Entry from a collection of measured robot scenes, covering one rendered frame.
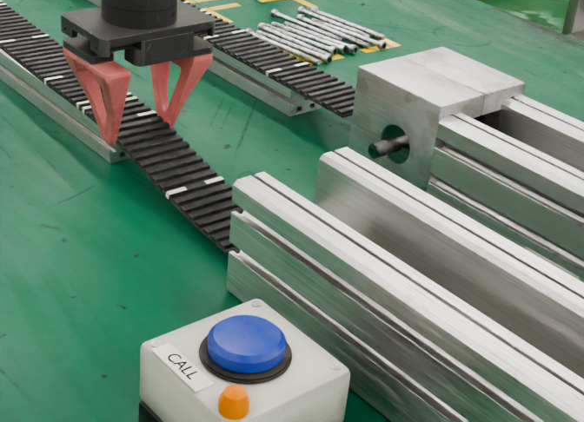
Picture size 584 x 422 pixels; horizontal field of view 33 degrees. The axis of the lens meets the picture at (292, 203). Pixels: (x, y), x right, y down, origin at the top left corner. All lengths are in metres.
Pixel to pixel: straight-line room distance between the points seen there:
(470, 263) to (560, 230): 0.12
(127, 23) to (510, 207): 0.31
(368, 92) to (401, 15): 0.46
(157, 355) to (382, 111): 0.34
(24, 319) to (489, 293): 0.29
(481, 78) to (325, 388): 0.37
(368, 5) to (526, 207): 0.60
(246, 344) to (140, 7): 0.32
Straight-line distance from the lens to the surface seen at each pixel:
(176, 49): 0.77
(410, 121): 0.77
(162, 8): 0.76
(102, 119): 0.80
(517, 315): 0.59
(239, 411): 0.48
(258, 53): 0.98
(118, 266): 0.70
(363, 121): 0.81
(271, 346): 0.51
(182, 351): 0.52
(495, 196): 0.73
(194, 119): 0.91
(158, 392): 0.53
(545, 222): 0.71
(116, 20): 0.76
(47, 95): 0.91
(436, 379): 0.54
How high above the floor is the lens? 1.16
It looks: 29 degrees down
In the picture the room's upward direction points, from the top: 6 degrees clockwise
